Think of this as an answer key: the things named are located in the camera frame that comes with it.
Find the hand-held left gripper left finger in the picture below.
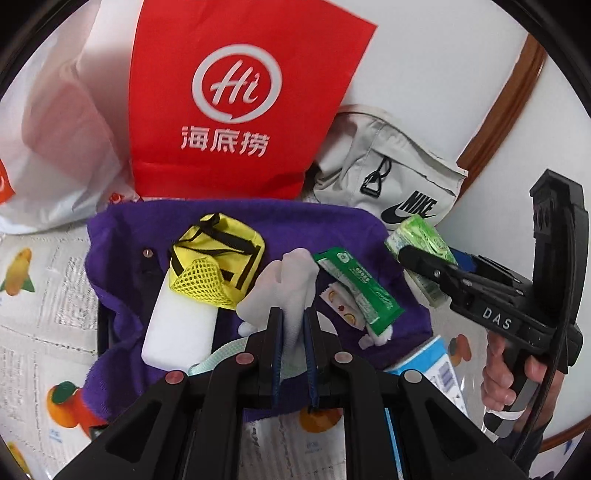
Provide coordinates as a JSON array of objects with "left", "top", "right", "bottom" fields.
[{"left": 53, "top": 307, "right": 284, "bottom": 480}]

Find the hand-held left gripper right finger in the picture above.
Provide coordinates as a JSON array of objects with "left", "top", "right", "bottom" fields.
[{"left": 302, "top": 308, "right": 529, "bottom": 480}]

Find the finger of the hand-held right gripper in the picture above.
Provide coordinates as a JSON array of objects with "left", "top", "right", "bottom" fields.
[
  {"left": 398, "top": 246, "right": 462, "bottom": 302},
  {"left": 449, "top": 247, "right": 483, "bottom": 276}
]

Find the green printed tissue pack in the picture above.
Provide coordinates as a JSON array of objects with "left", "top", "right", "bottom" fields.
[{"left": 385, "top": 215, "right": 458, "bottom": 308}]

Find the white sock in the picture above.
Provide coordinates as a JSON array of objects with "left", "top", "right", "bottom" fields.
[
  {"left": 358, "top": 324, "right": 395, "bottom": 348},
  {"left": 238, "top": 248, "right": 319, "bottom": 370}
]

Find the person's right hand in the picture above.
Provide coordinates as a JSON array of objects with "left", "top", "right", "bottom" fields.
[{"left": 480, "top": 330, "right": 566, "bottom": 430}]

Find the mint green cloth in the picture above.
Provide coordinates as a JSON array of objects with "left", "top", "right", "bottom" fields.
[{"left": 188, "top": 336, "right": 305, "bottom": 377}]

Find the small fruit print packet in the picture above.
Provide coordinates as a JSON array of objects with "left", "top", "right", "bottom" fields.
[{"left": 318, "top": 282, "right": 363, "bottom": 329}]

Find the green snack packet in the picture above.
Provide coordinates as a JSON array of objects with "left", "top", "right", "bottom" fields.
[{"left": 313, "top": 247, "right": 406, "bottom": 337}]

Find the blue carton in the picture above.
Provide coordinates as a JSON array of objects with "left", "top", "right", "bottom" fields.
[{"left": 385, "top": 336, "right": 469, "bottom": 418}]

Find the white foam block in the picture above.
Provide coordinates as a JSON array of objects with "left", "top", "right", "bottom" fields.
[{"left": 141, "top": 268, "right": 220, "bottom": 367}]

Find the grey sling bag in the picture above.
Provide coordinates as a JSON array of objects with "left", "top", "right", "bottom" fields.
[{"left": 313, "top": 105, "right": 468, "bottom": 230}]

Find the purple cloth bag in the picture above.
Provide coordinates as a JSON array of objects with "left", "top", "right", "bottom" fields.
[{"left": 82, "top": 198, "right": 432, "bottom": 423}]

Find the yellow mesh pouch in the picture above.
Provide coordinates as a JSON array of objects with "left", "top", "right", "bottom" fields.
[{"left": 168, "top": 212, "right": 266, "bottom": 309}]

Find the red paper bag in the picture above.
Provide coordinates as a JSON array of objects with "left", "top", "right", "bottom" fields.
[{"left": 129, "top": 0, "right": 378, "bottom": 200}]

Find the white plastic shopping bag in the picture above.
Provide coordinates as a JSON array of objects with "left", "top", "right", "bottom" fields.
[{"left": 0, "top": 0, "right": 139, "bottom": 235}]

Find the black strap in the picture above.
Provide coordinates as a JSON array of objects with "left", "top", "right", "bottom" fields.
[{"left": 97, "top": 247, "right": 163, "bottom": 356}]

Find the wooden door frame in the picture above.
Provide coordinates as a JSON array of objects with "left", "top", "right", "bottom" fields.
[{"left": 456, "top": 34, "right": 548, "bottom": 174}]

